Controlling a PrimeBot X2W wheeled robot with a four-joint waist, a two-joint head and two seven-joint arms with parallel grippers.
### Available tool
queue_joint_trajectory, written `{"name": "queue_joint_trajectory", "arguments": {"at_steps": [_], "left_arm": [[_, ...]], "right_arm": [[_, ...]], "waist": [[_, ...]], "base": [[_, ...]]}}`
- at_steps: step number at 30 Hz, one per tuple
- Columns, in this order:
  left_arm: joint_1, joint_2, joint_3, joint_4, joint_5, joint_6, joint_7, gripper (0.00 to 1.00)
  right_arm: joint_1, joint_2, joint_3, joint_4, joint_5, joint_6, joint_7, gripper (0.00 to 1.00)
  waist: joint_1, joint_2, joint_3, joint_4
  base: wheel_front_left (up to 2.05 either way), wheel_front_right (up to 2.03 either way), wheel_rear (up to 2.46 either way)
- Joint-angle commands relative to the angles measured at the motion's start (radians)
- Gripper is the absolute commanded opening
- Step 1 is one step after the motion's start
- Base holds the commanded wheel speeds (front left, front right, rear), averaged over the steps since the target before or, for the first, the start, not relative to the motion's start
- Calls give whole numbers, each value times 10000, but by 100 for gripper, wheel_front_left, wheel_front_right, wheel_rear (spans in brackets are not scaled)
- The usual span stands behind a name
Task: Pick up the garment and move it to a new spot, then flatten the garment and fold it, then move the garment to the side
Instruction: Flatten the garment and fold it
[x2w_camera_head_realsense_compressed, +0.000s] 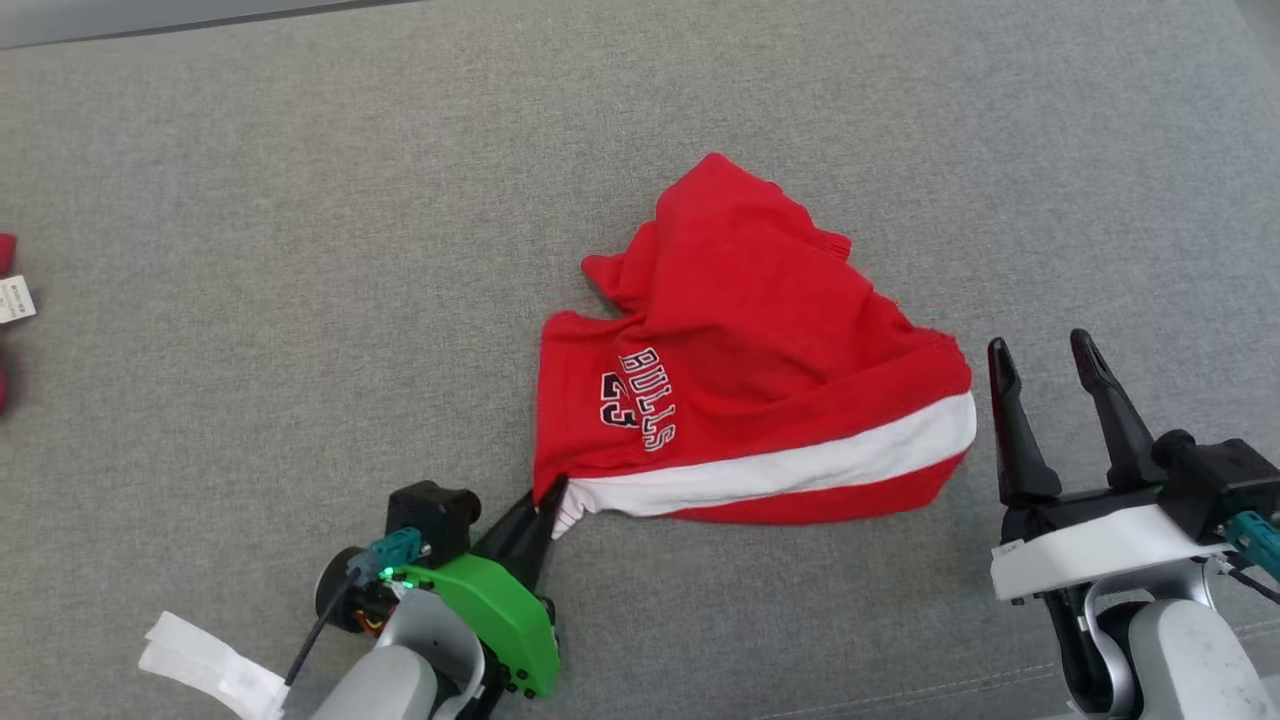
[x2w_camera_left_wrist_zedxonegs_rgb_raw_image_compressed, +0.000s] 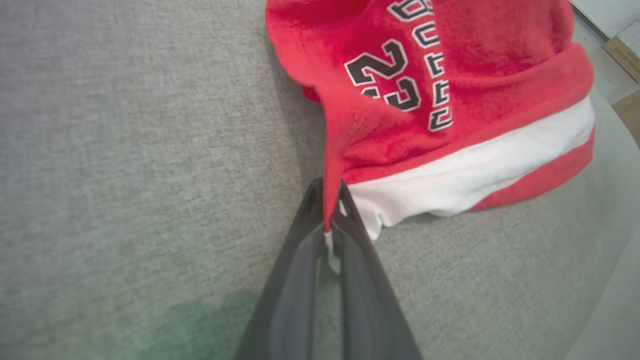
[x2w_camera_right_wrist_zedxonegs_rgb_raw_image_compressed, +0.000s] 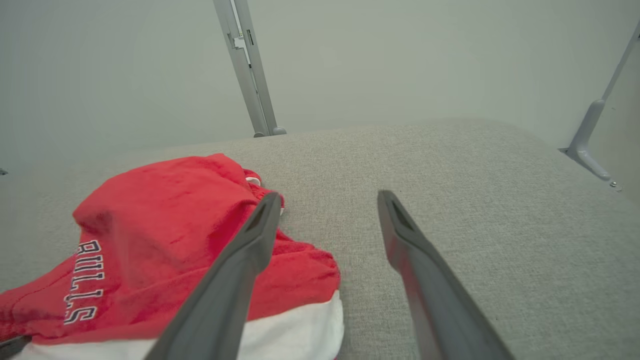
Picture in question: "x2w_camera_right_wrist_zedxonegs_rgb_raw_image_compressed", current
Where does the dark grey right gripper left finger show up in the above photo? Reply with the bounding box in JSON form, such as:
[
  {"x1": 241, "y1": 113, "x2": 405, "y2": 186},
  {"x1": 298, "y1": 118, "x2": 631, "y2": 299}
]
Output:
[{"x1": 144, "y1": 192, "x2": 282, "y2": 360}]

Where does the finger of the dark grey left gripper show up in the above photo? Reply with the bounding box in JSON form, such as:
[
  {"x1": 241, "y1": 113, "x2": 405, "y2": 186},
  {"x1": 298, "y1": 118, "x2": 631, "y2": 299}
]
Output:
[{"x1": 0, "y1": 335, "x2": 33, "y2": 359}]

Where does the grey metal frame bracket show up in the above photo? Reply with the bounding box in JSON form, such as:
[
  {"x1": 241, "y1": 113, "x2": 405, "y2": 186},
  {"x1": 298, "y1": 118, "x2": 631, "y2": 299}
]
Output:
[{"x1": 559, "y1": 20, "x2": 640, "y2": 193}]

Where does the grey metal frame post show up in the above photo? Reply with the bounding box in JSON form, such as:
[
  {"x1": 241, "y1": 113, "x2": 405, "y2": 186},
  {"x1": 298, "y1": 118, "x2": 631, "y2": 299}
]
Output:
[{"x1": 212, "y1": 0, "x2": 287, "y2": 138}]

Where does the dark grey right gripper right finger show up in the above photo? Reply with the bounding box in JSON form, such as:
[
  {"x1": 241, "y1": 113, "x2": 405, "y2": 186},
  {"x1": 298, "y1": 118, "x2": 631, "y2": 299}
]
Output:
[{"x1": 377, "y1": 189, "x2": 517, "y2": 360}]

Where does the red Bulls shorts white trim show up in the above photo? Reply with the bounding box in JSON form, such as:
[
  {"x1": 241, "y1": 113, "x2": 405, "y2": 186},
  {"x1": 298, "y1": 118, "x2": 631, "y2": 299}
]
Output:
[{"x1": 0, "y1": 153, "x2": 346, "y2": 360}]

